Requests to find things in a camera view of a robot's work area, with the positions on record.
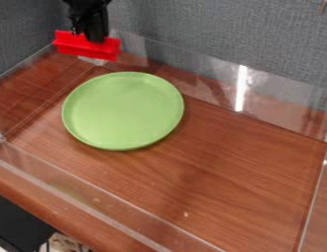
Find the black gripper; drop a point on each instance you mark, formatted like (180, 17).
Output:
(87, 14)

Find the red plastic block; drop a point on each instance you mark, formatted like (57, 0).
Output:
(73, 44)

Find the green round plate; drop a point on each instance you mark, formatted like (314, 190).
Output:
(122, 111)

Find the white power strip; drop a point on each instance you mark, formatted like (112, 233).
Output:
(63, 243)

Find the clear acrylic corner bracket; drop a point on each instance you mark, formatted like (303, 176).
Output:
(102, 51)

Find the clear acrylic enclosure wall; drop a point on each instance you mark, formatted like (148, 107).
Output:
(234, 183)

